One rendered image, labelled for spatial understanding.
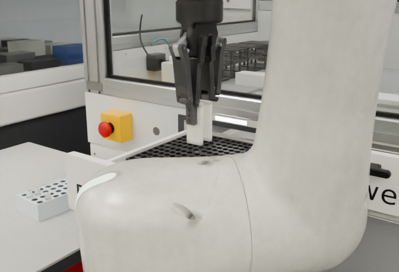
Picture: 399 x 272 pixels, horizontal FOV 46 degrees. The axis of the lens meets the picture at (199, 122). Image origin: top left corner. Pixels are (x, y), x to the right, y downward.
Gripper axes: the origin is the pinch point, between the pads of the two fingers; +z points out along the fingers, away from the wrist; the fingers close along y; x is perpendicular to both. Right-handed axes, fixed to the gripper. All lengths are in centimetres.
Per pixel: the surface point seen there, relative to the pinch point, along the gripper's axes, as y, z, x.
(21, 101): -26, 13, -88
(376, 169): -17.6, 8.5, 25.0
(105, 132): -15.8, 12.6, -39.7
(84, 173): 10.7, 9.7, -17.2
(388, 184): -21.0, 12.1, 26.7
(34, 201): 9.4, 20.2, -34.8
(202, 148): -12.6, 9.7, -8.2
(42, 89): -34, 11, -88
